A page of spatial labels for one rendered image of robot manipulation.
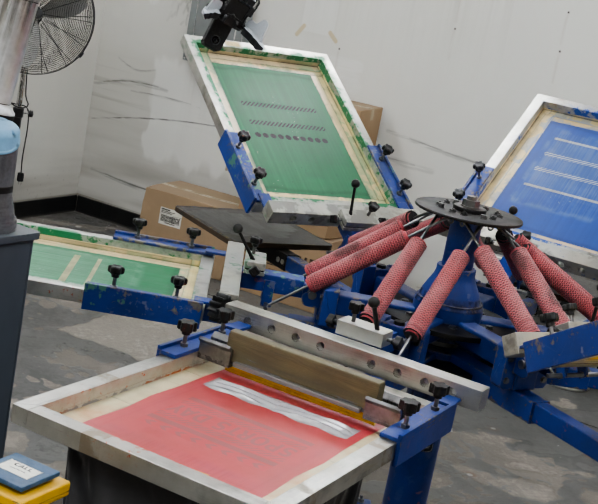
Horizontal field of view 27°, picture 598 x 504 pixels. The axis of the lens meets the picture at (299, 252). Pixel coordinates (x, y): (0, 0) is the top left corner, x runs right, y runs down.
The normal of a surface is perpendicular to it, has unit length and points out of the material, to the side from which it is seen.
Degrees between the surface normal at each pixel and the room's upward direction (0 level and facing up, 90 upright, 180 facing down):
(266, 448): 0
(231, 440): 0
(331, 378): 90
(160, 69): 90
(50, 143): 90
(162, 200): 89
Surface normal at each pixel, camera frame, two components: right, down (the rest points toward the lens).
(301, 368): -0.48, 0.12
